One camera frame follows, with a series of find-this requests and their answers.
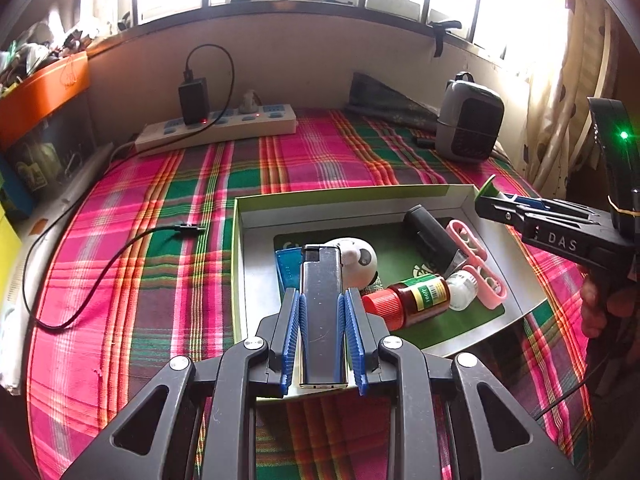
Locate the black flashlight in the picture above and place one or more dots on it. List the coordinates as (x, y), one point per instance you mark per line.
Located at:
(427, 232)

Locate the black power adapter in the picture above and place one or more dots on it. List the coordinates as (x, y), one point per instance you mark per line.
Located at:
(194, 102)

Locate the blue translucent usb device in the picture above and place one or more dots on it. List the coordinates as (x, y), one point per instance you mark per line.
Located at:
(287, 270)

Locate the silver power bank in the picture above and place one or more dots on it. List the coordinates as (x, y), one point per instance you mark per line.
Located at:
(322, 310)

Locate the cream heart-print curtain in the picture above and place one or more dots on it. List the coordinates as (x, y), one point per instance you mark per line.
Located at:
(565, 85)

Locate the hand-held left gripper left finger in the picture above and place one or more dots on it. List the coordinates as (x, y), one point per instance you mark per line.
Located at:
(291, 340)

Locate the brown bottle red cap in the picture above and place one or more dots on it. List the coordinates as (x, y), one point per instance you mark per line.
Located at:
(415, 300)

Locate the grey plug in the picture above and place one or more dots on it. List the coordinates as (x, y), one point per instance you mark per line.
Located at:
(248, 102)

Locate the dark folded cloth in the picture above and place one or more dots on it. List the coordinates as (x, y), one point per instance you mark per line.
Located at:
(385, 100)

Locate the pink plastic clip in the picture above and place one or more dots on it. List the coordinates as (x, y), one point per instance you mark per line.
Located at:
(482, 254)

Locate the clear plastic storage bin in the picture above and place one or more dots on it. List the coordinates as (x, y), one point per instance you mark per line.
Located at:
(55, 150)

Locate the yellow cardboard box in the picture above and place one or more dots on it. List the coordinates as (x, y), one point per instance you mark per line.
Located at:
(9, 260)

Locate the pink and white clip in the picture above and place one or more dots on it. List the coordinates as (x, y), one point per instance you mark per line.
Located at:
(492, 302)

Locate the person's right hand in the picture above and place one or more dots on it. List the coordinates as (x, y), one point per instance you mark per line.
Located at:
(592, 310)

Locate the pink green plaid blanket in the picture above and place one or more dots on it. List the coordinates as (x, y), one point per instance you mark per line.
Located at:
(150, 270)

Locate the orange storage box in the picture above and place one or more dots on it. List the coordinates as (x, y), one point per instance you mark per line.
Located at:
(45, 90)

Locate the grey and white panda toy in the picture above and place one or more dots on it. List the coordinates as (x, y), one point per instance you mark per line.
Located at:
(362, 260)

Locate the pile of plastic bags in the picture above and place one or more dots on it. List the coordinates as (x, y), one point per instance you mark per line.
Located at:
(35, 55)

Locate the green round case white lid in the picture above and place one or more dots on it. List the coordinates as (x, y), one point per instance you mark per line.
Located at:
(490, 191)

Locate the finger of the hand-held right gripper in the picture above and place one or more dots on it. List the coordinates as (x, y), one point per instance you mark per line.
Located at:
(530, 203)
(500, 210)

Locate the white shallow box tray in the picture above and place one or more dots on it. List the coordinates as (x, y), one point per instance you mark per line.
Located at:
(255, 285)

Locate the blue box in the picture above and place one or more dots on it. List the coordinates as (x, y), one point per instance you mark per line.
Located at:
(15, 190)

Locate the white power strip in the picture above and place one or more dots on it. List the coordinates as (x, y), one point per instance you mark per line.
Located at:
(240, 127)

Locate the small black object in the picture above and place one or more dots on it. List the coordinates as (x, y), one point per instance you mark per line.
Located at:
(425, 141)

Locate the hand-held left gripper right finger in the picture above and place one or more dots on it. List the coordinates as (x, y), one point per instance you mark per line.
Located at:
(352, 340)

